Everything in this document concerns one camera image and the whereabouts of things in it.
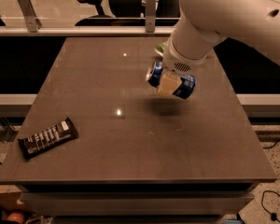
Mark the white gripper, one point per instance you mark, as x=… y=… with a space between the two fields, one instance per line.
x=177 y=63

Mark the blue pepsi can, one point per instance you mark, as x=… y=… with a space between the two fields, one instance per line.
x=184 y=91

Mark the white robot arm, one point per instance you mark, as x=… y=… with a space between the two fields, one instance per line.
x=244 y=34

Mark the green chip bag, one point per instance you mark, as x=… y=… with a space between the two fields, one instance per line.
x=160 y=48

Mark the black office chair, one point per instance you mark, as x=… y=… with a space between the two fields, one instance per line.
x=131 y=13

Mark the black chocolate bar wrapper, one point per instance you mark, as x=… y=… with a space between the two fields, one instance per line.
x=47 y=139

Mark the orange round object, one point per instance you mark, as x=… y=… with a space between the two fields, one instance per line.
x=17 y=217

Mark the left metal rail bracket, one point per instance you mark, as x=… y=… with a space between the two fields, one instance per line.
x=33 y=23

